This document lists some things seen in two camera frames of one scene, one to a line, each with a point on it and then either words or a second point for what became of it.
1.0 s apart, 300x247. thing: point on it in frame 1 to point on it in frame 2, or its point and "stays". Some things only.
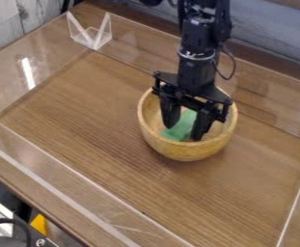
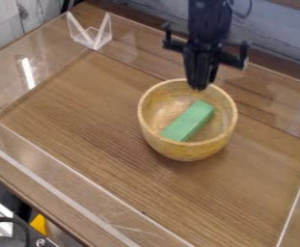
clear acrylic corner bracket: [93, 37] stays
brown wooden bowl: [190, 150] stays
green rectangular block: [181, 130] stays
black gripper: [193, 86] to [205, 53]
